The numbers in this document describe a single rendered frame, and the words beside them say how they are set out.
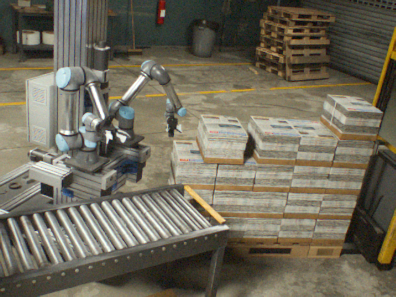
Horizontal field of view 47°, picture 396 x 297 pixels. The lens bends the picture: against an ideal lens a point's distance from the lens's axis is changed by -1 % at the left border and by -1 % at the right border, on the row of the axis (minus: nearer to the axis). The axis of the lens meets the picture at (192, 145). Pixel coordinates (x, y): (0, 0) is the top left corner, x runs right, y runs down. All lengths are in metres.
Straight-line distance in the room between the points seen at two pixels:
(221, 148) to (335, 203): 1.07
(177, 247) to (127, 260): 0.28
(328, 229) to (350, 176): 0.49
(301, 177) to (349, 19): 7.96
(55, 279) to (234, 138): 1.56
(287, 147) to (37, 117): 1.80
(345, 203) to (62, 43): 2.41
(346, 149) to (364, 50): 7.43
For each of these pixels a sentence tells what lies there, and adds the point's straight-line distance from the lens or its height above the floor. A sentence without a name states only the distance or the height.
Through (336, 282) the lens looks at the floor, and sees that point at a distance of 3.79.
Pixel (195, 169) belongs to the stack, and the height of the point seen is 0.77.
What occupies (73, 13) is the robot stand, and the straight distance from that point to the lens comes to 3.06.
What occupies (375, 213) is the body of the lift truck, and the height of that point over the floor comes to 0.28.
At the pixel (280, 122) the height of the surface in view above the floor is 1.07.
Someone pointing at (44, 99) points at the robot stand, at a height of 1.13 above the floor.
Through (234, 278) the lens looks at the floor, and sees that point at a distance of 3.52.
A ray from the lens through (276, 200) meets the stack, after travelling 3.52.
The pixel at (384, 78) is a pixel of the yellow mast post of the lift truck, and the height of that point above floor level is 1.42.
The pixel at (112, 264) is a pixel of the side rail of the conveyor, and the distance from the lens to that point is 2.30.
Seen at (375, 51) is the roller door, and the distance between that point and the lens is 10.68.
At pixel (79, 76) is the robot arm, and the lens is 2.80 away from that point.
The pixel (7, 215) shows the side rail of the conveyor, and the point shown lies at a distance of 2.59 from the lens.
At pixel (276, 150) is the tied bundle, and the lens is 3.32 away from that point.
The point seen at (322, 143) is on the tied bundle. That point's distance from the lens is 3.43.
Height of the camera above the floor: 2.20
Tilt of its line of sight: 23 degrees down
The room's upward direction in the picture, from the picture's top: 8 degrees clockwise
